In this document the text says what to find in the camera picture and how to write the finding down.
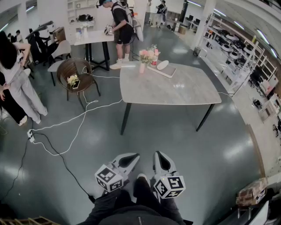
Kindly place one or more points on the white oval dish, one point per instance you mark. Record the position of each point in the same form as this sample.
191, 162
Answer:
163, 65

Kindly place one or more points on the grey upholstered chair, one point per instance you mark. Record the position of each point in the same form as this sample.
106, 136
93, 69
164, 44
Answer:
62, 50

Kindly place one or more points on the brown cardboard box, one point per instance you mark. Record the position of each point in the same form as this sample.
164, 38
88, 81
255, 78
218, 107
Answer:
58, 34

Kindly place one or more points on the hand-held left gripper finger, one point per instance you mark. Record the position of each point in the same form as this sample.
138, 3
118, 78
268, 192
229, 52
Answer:
128, 159

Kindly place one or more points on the white wall bookshelf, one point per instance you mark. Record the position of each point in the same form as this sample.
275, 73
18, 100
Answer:
74, 8

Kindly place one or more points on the pink flowers bouquet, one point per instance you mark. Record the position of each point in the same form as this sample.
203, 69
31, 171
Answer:
147, 53

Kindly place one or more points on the person's left forearm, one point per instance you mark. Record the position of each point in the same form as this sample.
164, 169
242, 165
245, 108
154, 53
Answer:
105, 202

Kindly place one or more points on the white table with black legs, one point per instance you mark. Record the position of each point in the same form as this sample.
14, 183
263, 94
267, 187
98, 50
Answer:
94, 37

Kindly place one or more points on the white rectangular tray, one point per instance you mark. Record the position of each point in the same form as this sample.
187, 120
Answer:
169, 71

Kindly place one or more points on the person's black jacket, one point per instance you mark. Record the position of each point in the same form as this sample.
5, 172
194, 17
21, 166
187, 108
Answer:
140, 215

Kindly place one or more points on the person's right forearm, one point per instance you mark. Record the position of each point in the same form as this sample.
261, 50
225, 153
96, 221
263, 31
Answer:
169, 206

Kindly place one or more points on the brown wicker chair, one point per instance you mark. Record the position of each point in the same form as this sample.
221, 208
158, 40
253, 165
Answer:
85, 84

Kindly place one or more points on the person's white shoe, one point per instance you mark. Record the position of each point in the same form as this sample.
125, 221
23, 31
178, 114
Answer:
142, 175

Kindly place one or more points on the wooden crate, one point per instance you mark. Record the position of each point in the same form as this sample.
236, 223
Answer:
33, 220

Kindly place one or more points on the small white power strip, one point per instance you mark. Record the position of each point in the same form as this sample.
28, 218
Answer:
30, 135

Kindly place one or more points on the black bag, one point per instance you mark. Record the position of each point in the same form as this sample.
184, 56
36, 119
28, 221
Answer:
84, 18

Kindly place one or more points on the clear bottle with red cap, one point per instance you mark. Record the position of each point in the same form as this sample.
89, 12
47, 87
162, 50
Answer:
154, 62

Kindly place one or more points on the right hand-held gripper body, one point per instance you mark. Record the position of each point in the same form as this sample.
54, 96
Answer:
169, 186

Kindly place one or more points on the white shelving rack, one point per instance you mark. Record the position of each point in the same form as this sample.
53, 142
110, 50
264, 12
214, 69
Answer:
239, 55

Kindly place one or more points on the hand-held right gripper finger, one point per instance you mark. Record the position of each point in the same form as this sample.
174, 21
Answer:
164, 161

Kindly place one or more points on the grey marble table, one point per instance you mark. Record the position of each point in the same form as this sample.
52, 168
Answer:
171, 88

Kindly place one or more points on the person's black trousers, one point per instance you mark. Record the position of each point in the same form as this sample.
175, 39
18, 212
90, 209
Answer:
142, 191

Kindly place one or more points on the black and white machine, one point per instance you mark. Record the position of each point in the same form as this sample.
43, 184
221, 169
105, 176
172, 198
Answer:
40, 41

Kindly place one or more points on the yellow flower bunch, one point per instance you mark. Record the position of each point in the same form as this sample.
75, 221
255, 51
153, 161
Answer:
72, 79

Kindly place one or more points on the pink ribbed vase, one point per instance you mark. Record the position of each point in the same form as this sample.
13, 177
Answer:
142, 68

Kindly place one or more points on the taped cardboard box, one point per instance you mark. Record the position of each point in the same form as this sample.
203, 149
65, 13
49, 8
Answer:
252, 193

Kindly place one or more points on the black mesh waste bin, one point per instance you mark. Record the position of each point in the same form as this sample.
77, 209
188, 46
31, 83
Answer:
197, 51

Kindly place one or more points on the white smartphone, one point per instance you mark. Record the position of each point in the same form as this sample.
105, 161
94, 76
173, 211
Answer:
76, 84

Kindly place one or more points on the blue label bottle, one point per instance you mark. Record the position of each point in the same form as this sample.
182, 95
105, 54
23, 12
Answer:
80, 35

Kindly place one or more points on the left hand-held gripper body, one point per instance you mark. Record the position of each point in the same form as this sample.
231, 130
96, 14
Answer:
108, 178

